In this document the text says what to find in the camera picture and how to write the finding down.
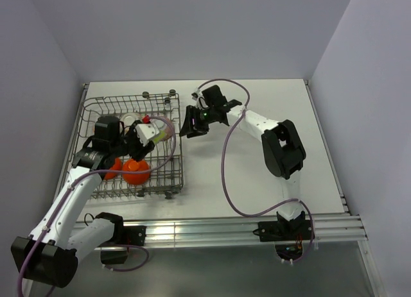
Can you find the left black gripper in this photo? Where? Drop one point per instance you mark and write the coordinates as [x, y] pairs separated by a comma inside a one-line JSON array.
[[141, 151]]

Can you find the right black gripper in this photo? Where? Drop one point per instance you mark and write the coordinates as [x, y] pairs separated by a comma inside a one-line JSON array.
[[191, 112]]

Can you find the plain orange bowl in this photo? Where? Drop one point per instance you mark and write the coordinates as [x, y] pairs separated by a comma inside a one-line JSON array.
[[113, 171], [134, 172]]

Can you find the dark patterned bottom bowl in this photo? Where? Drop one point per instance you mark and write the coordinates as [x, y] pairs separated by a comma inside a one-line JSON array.
[[166, 125]]

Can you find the white square bowl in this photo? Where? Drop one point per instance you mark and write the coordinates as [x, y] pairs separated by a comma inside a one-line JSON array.
[[162, 136]]

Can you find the white bowl yellow flower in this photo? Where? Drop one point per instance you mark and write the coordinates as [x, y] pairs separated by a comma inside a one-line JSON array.
[[129, 118]]

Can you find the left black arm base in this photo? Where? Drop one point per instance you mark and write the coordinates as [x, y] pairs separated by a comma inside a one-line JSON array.
[[126, 253]]

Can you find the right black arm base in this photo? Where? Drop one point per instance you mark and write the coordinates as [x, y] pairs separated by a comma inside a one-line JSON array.
[[293, 232]]

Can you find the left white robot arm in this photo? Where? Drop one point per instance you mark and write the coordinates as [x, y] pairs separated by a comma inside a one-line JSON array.
[[51, 253]]

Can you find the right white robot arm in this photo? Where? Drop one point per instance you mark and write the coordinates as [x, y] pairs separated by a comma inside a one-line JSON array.
[[283, 151]]

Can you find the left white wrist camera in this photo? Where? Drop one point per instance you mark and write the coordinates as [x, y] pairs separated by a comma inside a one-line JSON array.
[[147, 131]]

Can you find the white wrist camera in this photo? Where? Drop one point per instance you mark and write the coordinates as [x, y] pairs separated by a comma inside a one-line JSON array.
[[199, 99], [147, 131]]

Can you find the grey wire dish rack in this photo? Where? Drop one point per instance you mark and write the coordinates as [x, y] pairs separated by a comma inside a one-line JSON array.
[[168, 180]]

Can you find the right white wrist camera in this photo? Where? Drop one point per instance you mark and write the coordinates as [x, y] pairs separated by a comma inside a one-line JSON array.
[[199, 99]]

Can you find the aluminium mounting rail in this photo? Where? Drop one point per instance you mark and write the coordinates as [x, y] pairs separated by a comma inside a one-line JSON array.
[[237, 231]]

